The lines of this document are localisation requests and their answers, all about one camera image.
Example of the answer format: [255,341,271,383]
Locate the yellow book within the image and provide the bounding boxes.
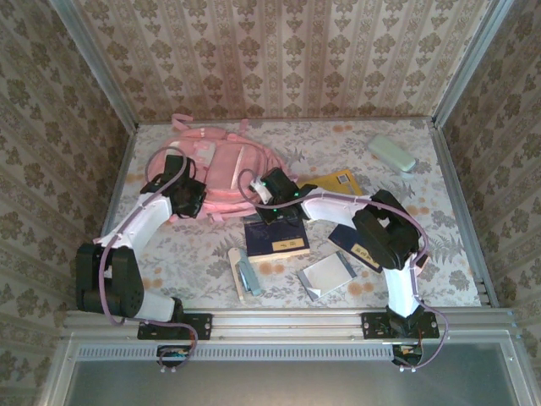
[302,168,364,198]

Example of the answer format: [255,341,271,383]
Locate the thin dark blue book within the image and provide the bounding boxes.
[328,223,384,274]

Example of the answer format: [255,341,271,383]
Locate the thick dark blue book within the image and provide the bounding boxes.
[243,213,310,259]

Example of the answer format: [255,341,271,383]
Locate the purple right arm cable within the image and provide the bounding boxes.
[237,168,449,373]

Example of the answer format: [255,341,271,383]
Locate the pink backpack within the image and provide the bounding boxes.
[145,112,297,221]

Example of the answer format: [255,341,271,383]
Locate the grey slotted cable duct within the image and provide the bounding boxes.
[75,343,398,361]

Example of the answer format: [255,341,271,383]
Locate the grey metal panel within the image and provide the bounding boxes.
[63,361,521,406]

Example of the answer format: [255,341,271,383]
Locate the aluminium side rail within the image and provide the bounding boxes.
[99,124,139,242]
[429,120,500,308]

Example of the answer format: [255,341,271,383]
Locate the silver notebook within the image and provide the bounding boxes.
[297,250,357,302]

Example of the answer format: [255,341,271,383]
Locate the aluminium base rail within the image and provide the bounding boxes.
[63,308,519,339]

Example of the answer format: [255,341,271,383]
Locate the aluminium frame post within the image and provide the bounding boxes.
[49,0,139,130]
[431,0,523,128]

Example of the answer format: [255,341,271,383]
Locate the pale green pencil case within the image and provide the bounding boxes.
[365,134,418,173]

